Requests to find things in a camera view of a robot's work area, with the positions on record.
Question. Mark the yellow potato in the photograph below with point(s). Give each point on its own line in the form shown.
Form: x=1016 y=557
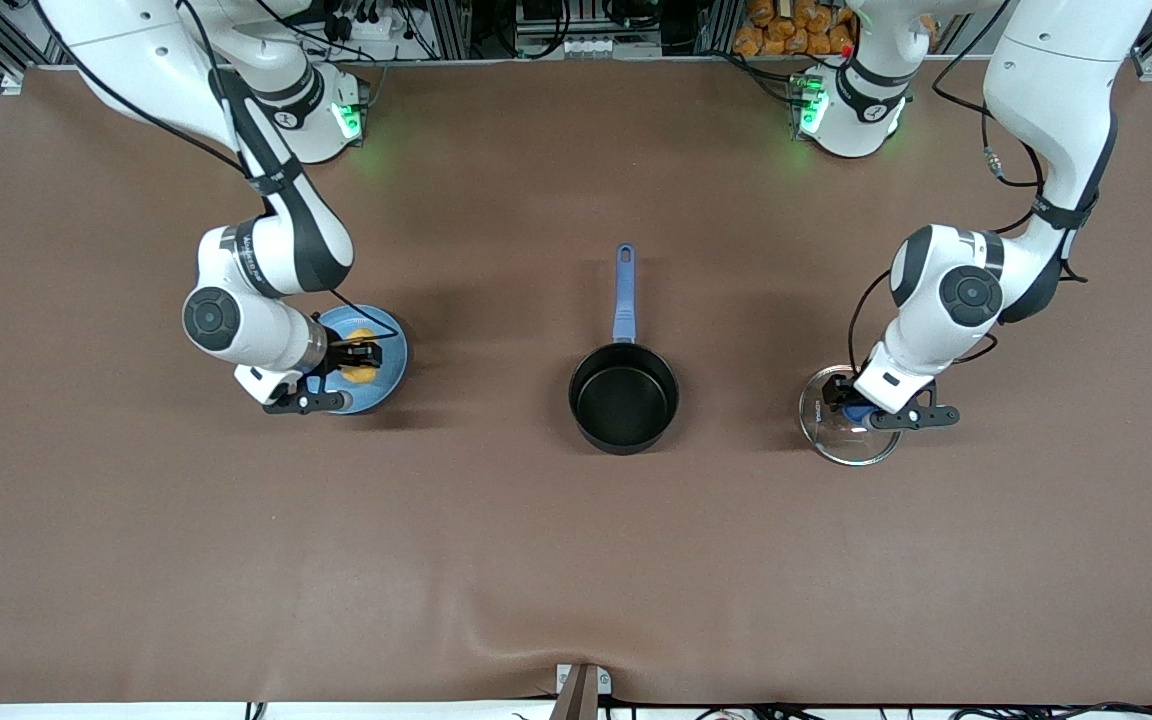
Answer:
x=361 y=378

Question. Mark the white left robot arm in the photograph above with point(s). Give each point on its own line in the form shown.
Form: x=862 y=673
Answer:
x=946 y=300

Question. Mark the blue plate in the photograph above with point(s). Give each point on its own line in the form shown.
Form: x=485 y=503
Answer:
x=391 y=370

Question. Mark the brown table mat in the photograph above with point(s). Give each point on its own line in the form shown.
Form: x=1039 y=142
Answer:
x=576 y=560

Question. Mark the glass lid with blue knob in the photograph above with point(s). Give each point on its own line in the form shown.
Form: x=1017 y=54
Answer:
x=841 y=445

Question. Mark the metal table clamp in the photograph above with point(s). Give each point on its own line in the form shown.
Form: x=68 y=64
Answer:
x=581 y=695

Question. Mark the pile of orange bread rolls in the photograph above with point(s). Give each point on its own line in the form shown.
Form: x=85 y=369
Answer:
x=776 y=38

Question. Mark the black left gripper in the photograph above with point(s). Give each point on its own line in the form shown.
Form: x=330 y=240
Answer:
x=840 y=389

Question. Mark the white power strip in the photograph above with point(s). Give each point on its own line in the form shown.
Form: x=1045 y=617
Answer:
x=366 y=28

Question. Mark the grey electronics box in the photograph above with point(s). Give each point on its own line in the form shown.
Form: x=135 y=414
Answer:
x=586 y=45

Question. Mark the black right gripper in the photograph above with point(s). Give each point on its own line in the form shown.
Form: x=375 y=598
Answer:
x=344 y=352

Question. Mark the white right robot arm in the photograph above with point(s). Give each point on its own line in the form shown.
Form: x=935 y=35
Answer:
x=276 y=250

